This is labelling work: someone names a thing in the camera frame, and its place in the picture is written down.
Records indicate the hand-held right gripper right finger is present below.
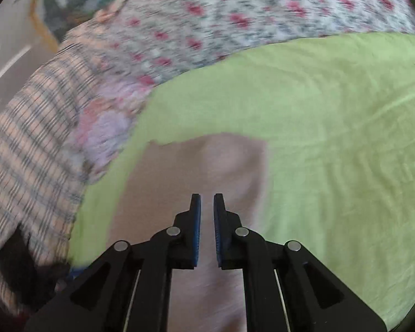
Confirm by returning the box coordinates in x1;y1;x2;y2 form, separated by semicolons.
212;194;388;332

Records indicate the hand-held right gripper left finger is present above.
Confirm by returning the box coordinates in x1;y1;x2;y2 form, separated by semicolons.
24;194;202;332

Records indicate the beige knitted sweater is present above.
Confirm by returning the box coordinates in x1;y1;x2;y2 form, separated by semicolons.
108;132;269;332

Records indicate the plaid blanket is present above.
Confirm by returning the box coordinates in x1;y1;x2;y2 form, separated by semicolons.
0;24;127;316

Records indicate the pastel floral cloth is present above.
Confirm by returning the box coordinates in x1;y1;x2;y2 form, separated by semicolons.
72;73;157;182

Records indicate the light green bed sheet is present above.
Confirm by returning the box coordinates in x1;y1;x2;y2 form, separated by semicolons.
66;31;415;326

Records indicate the red floral quilt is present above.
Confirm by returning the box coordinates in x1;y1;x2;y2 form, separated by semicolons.
98;0;415;89

